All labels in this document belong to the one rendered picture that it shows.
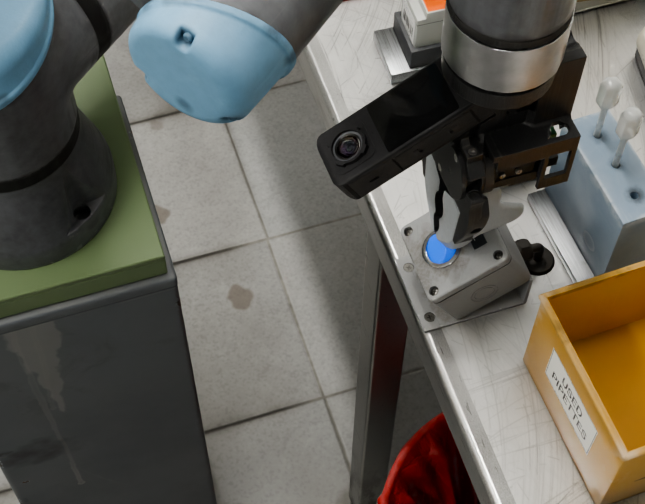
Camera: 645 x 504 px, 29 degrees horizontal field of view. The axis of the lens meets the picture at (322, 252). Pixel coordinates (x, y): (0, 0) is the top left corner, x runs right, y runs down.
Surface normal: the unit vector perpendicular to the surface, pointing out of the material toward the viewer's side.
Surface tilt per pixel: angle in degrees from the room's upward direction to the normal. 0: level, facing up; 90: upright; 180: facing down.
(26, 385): 90
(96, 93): 2
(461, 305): 90
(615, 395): 0
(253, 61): 63
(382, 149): 29
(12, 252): 74
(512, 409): 0
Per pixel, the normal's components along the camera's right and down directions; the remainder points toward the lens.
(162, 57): -0.53, 0.73
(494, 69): -0.18, 0.84
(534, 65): 0.36, 0.80
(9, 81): 0.59, 0.68
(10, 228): 0.08, 0.68
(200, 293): 0.00, -0.52
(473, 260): -0.47, -0.33
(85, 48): 0.84, 0.41
